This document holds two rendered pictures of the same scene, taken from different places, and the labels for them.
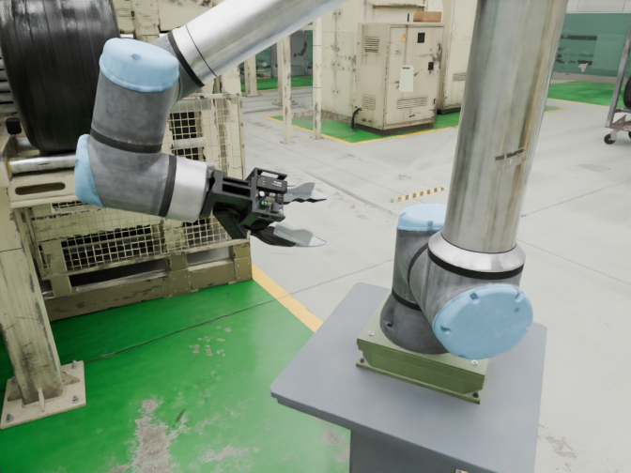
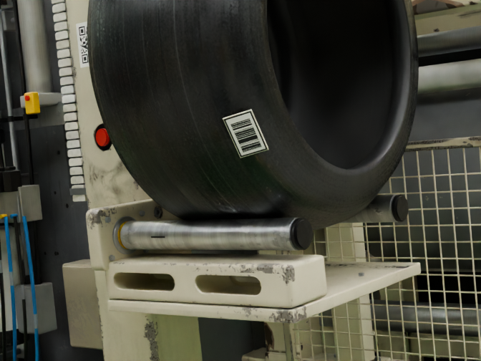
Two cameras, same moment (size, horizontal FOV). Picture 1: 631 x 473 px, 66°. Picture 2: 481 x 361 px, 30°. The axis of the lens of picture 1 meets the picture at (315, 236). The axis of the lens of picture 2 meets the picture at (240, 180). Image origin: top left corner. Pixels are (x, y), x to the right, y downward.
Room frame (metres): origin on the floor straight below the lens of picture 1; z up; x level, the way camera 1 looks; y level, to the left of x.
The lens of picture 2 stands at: (0.90, -0.49, 1.04)
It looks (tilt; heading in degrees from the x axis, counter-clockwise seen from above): 3 degrees down; 64
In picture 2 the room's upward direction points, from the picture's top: 6 degrees counter-clockwise
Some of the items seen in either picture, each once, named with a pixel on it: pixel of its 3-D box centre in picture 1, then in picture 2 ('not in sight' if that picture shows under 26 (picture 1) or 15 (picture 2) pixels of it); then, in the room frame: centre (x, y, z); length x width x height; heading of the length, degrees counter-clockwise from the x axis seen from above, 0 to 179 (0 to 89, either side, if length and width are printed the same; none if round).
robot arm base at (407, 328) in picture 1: (425, 307); not in sight; (0.88, -0.24, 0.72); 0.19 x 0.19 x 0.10
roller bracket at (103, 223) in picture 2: (7, 155); (180, 223); (1.48, 0.95, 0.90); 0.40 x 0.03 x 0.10; 25
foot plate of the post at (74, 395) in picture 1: (44, 389); not in sight; (1.43, 1.01, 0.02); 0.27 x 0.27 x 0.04; 25
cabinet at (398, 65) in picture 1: (398, 77); not in sight; (6.25, -1.02, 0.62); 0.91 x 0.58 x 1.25; 124
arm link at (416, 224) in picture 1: (434, 251); not in sight; (0.87, -0.24, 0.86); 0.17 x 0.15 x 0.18; 6
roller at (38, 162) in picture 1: (73, 159); (207, 234); (1.43, 0.73, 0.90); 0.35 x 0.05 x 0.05; 115
